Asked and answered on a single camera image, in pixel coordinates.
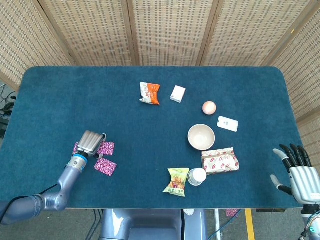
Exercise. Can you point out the beige bowl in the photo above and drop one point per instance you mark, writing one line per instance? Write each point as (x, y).
(201, 137)

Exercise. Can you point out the white metal pole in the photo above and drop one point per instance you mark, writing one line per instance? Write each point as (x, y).
(217, 222)

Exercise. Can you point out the woven rattan screen panel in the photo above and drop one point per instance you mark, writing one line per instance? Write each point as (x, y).
(250, 32)
(172, 32)
(305, 75)
(20, 50)
(95, 32)

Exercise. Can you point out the green vegetable biscuit bag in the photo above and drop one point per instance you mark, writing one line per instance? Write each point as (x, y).
(176, 182)

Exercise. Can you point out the gold red snack bag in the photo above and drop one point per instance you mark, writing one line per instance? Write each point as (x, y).
(220, 161)

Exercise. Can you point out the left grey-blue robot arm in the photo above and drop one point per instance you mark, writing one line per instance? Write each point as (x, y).
(67, 180)

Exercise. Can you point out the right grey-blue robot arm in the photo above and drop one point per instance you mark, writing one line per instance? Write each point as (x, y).
(313, 225)

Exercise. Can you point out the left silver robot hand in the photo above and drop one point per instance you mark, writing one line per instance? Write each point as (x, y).
(88, 142)

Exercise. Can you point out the peach coloured ball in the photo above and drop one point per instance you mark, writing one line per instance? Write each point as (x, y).
(209, 108)

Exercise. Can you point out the orange white snack bag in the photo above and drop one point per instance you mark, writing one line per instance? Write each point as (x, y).
(150, 93)

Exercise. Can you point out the white paper cup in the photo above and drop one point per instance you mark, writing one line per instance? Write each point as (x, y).
(197, 176)

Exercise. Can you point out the small white box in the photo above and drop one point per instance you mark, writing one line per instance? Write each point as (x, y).
(178, 93)

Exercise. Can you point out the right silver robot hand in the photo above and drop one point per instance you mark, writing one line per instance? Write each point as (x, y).
(305, 185)

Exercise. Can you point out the blue carpet table cover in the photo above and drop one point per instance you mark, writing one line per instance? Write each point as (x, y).
(75, 100)

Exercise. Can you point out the white badge card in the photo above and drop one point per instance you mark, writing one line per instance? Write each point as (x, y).
(228, 123)

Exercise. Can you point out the grey-blue robot torso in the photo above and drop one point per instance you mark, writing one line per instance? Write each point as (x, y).
(150, 225)

